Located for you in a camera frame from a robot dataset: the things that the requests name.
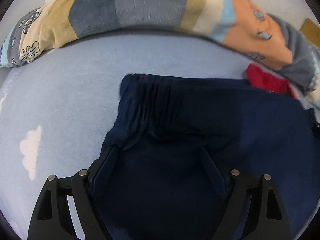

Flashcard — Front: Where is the navy blue jacket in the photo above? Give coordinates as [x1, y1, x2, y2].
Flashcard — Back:
[92, 74, 319, 239]

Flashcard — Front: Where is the light blue bed sheet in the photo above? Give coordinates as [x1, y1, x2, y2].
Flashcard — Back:
[0, 31, 320, 240]

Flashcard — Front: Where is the wooden headboard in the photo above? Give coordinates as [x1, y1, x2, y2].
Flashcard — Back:
[300, 18, 320, 48]

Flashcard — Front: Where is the long patchwork body pillow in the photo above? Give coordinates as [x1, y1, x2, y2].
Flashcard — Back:
[1, 0, 319, 106]

